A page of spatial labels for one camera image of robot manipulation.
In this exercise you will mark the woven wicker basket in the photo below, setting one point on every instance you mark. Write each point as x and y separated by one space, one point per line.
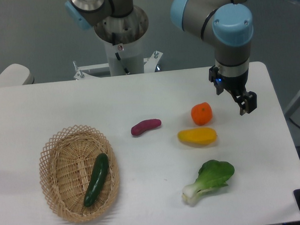
66 165

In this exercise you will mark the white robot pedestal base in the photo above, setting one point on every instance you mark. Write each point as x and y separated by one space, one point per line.
123 41

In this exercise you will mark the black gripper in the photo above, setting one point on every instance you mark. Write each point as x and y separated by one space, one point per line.
233 79

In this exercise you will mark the white chair armrest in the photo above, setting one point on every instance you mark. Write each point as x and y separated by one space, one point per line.
16 75

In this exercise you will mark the purple sweet potato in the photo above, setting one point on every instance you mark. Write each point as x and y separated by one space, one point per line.
145 125

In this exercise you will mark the green cucumber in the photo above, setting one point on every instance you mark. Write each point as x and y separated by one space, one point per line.
97 179

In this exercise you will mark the yellow mango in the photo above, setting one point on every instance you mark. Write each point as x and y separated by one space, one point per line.
200 136

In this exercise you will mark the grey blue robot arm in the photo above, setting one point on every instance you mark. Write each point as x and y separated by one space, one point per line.
227 25

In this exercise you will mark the orange tangerine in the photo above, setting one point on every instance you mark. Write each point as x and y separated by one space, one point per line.
201 114

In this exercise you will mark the green bok choy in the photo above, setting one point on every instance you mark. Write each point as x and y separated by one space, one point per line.
212 175

